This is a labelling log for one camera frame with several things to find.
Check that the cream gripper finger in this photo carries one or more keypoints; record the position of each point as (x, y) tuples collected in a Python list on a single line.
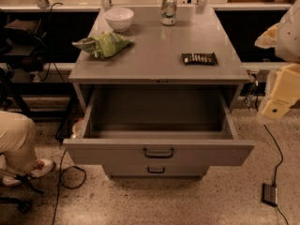
[(281, 92), (268, 39)]

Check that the dark rxbar chocolate bar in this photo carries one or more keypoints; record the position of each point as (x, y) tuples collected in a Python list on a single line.
[(201, 59)]

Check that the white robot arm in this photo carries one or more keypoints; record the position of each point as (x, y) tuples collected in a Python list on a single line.
[(288, 42)]

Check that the grey metal drawer cabinet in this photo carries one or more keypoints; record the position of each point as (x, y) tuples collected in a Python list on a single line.
[(155, 58)]

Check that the open grey top drawer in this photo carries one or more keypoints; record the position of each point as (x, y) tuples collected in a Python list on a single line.
[(158, 127)]

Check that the closed grey lower drawer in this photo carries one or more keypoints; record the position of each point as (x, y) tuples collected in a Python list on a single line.
[(147, 171)]

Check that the black power adapter box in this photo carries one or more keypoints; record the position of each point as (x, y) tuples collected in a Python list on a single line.
[(269, 194)]

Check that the green white soda can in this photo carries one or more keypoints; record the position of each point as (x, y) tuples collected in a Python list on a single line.
[(168, 12)]

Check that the white ceramic bowl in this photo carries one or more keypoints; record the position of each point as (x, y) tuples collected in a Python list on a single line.
[(119, 18)]

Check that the green chip bag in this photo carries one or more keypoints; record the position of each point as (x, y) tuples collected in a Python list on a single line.
[(105, 45)]

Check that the dark equipment on left shelf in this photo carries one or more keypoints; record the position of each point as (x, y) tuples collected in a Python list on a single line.
[(21, 43)]

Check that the white sneaker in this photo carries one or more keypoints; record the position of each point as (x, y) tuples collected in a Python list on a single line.
[(41, 167)]

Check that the beige trouser leg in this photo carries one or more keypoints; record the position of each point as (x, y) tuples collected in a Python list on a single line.
[(17, 135)]

